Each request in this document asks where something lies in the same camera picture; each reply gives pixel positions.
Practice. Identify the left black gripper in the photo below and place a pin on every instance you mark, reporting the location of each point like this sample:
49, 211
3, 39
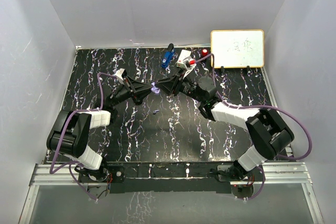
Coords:
142, 90

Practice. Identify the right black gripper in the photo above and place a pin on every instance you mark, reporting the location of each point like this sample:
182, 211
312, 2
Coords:
168, 84

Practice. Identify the purple earbud charging case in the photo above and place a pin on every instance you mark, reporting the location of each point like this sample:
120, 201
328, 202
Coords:
154, 89

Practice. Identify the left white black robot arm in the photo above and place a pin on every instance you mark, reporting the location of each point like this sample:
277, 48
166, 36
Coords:
70, 132

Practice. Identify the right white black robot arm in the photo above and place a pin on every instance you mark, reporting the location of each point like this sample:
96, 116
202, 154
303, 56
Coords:
268, 131

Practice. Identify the blue stapler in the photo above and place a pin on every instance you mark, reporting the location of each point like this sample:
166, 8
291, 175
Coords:
168, 55

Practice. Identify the white small box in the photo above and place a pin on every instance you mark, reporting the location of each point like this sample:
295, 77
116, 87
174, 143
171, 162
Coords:
183, 55

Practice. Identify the red emergency button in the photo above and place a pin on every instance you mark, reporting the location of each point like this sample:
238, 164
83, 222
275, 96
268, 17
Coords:
204, 52

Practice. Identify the black front base bar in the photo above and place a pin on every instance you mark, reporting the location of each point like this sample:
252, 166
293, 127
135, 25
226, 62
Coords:
128, 177

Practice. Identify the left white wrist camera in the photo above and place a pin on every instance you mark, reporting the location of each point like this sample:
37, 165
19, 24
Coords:
120, 75

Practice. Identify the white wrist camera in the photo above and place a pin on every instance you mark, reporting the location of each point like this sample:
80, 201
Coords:
120, 75
190, 64

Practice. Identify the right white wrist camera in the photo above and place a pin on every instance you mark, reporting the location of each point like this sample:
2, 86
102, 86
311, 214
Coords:
190, 64

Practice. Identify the white board yellow frame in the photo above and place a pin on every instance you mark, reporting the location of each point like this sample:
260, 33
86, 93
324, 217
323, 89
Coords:
238, 48

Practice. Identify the aluminium frame rail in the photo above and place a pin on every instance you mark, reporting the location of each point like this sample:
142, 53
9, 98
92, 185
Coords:
275, 173

